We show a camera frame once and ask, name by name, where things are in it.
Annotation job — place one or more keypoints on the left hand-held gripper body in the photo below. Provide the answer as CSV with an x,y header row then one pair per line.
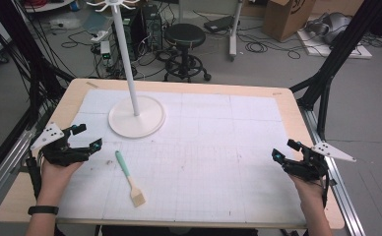
x,y
61,154

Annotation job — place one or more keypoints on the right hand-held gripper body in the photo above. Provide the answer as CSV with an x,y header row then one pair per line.
x,y
310,167

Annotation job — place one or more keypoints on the white hook stand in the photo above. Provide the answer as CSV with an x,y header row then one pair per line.
x,y
136,118

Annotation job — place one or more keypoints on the person's right hand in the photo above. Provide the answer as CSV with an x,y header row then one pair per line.
x,y
310,190

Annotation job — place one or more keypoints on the person's left hand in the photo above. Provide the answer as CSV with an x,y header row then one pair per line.
x,y
52,180

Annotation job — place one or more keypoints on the black wristband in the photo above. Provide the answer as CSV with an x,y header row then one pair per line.
x,y
43,210

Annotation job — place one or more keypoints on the white grid mat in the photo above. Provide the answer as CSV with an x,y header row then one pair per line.
x,y
192,157

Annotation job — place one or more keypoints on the white power strip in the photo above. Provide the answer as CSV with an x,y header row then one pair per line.
x,y
99,36

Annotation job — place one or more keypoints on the white floor board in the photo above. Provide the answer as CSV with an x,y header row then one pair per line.
x,y
359,52

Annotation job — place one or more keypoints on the black computer tower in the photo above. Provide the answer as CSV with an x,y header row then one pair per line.
x,y
146,28

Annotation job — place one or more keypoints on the grey device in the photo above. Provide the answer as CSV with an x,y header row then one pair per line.
x,y
331,26

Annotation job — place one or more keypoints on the cardboard box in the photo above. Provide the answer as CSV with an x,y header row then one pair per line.
x,y
286,18

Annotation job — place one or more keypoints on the white round table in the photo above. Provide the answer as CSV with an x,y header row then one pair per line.
x,y
44,6

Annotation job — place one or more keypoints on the white stand leg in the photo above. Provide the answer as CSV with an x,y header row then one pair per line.
x,y
234,29

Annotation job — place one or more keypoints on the black round stool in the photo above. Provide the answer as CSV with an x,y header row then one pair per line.
x,y
184,36

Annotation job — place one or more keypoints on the aluminium rail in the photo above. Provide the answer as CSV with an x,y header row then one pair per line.
x,y
2,164
340,196

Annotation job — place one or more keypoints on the black metal frame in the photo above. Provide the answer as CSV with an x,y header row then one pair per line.
x,y
25,59
336,55

